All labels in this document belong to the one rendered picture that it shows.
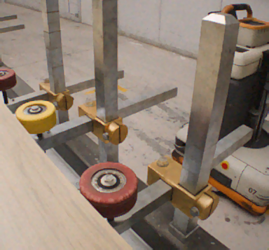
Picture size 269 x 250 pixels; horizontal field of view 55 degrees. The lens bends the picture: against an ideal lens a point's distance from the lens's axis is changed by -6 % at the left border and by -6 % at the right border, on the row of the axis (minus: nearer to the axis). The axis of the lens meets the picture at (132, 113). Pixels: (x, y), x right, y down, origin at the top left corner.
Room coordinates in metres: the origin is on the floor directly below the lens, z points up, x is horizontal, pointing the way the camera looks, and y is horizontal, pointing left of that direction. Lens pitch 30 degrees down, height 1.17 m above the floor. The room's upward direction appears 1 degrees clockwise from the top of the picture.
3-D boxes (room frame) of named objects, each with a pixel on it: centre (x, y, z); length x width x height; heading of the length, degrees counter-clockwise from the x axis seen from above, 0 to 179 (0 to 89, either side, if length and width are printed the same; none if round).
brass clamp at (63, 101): (0.73, 0.23, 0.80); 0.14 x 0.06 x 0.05; 41
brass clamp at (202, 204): (0.35, -0.09, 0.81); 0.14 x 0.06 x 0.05; 41
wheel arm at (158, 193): (0.40, -0.12, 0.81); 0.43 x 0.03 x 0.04; 131
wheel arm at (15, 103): (0.78, 0.21, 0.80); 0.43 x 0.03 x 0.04; 131
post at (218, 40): (0.34, -0.11, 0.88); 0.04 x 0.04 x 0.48; 41
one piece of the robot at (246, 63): (1.38, -0.64, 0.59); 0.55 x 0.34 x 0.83; 130
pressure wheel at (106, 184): (0.27, 0.03, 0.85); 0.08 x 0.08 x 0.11
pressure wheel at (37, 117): (0.46, 0.19, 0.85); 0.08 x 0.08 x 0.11
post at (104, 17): (0.53, 0.06, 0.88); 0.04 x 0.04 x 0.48; 41
